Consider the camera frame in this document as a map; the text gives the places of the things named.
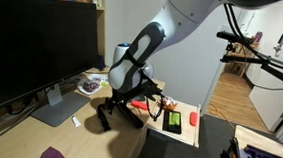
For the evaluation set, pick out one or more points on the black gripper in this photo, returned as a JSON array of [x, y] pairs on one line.
[[127, 95]]

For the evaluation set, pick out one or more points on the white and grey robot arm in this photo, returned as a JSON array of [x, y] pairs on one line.
[[172, 14]]

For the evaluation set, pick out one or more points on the red flat plastic piece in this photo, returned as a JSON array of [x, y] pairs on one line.
[[139, 105]]

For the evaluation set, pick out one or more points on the white tube with dark cap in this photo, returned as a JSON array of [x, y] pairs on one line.
[[156, 115]]

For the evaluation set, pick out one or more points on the maroon velvet scrunchie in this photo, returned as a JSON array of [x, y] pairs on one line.
[[91, 86]]

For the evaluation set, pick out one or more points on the white tube with coloured cap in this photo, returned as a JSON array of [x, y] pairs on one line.
[[76, 121]]

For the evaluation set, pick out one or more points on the black glove pair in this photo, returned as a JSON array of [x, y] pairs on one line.
[[153, 87]]

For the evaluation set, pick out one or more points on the brown and white plush dog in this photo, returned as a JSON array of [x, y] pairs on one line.
[[169, 103]]

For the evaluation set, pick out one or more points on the green packet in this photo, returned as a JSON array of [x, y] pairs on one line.
[[174, 118]]

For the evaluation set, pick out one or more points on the grey monitor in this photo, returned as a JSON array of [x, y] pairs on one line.
[[62, 108]]

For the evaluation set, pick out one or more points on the dark blue bottle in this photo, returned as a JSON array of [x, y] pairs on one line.
[[100, 62]]

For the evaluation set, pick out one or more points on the red rounded case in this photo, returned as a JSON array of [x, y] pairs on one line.
[[193, 119]]

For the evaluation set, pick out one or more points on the purple cloth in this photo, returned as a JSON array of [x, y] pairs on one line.
[[52, 155]]

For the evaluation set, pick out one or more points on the black computer monitor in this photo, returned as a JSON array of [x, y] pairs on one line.
[[33, 48]]

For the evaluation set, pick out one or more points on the wooden shelf unit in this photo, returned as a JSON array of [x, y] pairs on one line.
[[239, 64]]

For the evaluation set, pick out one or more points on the black camera bar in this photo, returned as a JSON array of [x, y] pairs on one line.
[[234, 37]]

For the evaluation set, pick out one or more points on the black camera boom mount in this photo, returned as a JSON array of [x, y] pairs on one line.
[[249, 60]]

